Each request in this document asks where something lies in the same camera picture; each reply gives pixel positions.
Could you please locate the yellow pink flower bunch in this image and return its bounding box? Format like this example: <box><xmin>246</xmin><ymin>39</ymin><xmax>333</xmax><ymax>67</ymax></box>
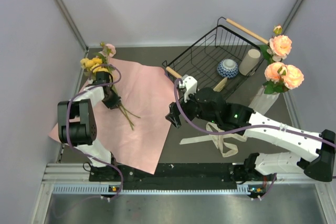
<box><xmin>80</xmin><ymin>42</ymin><xmax>140</xmax><ymax>130</ymax></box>

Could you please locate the near wooden basket handle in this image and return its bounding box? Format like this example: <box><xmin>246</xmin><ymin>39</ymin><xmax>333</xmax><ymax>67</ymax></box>
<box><xmin>166</xmin><ymin>67</ymin><xmax>182</xmax><ymax>79</ymax></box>

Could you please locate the wooden spatula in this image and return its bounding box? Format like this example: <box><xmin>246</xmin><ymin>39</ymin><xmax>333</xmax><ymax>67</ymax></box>
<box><xmin>213</xmin><ymin>77</ymin><xmax>228</xmax><ymax>92</ymax></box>

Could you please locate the cream ribbon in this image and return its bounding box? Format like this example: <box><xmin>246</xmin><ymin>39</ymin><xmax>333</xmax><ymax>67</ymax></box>
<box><xmin>180</xmin><ymin>133</ymin><xmax>247</xmax><ymax>158</ymax></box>

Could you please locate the far wooden basket handle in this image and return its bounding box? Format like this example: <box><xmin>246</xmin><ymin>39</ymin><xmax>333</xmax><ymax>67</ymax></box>
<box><xmin>225</xmin><ymin>18</ymin><xmax>269</xmax><ymax>45</ymax></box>

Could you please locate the wooden basket handle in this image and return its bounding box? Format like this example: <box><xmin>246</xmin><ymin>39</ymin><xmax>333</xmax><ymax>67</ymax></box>
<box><xmin>166</xmin><ymin>67</ymin><xmax>182</xmax><ymax>79</ymax></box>
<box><xmin>225</xmin><ymin>18</ymin><xmax>269</xmax><ymax>45</ymax></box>

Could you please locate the black wire basket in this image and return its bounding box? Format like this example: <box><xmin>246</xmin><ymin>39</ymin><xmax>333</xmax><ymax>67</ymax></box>
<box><xmin>162</xmin><ymin>17</ymin><xmax>265</xmax><ymax>88</ymax></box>

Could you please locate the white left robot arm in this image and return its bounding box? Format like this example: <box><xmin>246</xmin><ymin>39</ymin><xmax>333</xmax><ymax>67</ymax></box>
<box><xmin>57</xmin><ymin>72</ymin><xmax>121</xmax><ymax>180</ymax></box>

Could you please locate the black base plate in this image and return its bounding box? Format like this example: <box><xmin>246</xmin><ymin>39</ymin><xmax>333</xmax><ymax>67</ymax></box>
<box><xmin>88</xmin><ymin>163</ymin><xmax>278</xmax><ymax>190</ymax></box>

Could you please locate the aluminium corner post left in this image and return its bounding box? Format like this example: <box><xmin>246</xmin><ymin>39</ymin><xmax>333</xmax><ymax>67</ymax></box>
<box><xmin>54</xmin><ymin>0</ymin><xmax>88</xmax><ymax>51</ymax></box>

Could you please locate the white ribbed vase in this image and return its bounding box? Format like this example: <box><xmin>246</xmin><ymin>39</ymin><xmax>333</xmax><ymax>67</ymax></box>
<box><xmin>249</xmin><ymin>87</ymin><xmax>279</xmax><ymax>115</ymax></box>

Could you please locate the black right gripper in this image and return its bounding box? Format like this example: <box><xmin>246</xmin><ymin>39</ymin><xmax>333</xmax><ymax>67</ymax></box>
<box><xmin>166</xmin><ymin>87</ymin><xmax>219</xmax><ymax>129</ymax></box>

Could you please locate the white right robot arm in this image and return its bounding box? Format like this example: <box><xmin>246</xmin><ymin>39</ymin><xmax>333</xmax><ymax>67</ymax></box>
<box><xmin>166</xmin><ymin>88</ymin><xmax>335</xmax><ymax>182</ymax></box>

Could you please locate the single pink rose stem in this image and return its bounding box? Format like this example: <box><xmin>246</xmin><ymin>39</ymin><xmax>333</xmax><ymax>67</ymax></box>
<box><xmin>259</xmin><ymin>25</ymin><xmax>292</xmax><ymax>64</ymax></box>

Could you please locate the purple pink wrapping paper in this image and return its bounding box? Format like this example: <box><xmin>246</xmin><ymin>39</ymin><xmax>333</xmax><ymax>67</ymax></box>
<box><xmin>47</xmin><ymin>58</ymin><xmax>178</xmax><ymax>175</ymax></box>

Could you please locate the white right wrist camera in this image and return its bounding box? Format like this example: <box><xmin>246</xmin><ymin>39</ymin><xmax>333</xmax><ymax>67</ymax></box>
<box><xmin>178</xmin><ymin>74</ymin><xmax>197</xmax><ymax>103</ymax></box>

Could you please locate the beige cylindrical cup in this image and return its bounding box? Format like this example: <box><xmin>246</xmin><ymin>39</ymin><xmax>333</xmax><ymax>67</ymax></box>
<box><xmin>239</xmin><ymin>49</ymin><xmax>261</xmax><ymax>76</ymax></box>

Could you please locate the double pink rose stem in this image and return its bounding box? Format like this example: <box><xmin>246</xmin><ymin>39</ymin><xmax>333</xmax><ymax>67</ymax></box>
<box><xmin>263</xmin><ymin>62</ymin><xmax>304</xmax><ymax>94</ymax></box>

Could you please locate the blue white patterned bowl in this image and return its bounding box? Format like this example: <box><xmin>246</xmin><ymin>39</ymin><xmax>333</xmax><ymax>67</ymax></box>
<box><xmin>217</xmin><ymin>59</ymin><xmax>238</xmax><ymax>79</ymax></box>

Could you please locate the aluminium front rail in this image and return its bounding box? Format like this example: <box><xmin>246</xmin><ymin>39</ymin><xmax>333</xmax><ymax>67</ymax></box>
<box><xmin>42</xmin><ymin>163</ymin><xmax>316</xmax><ymax>198</ymax></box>

